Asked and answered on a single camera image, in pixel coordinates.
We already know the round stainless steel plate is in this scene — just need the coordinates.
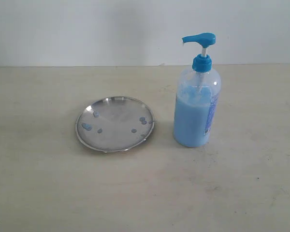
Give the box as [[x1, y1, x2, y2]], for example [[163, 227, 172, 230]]
[[75, 96, 155, 153]]

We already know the blue pump soap bottle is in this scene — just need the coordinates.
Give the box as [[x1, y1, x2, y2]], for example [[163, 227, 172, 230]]
[[173, 32, 221, 147]]

